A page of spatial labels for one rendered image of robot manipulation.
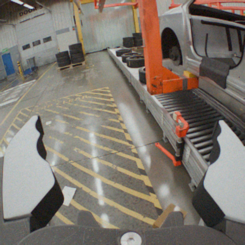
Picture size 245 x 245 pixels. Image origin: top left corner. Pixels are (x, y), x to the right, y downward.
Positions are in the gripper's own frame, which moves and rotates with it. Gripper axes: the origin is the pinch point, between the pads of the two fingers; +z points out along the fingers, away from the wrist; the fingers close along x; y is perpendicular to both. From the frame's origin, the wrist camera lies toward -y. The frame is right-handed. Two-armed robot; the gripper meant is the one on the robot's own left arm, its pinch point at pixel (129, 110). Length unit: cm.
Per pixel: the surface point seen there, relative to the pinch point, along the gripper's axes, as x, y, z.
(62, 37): -393, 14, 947
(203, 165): 59, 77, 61
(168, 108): 57, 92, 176
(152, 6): 26, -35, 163
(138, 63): 31, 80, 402
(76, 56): -234, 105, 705
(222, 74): 86, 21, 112
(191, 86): 83, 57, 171
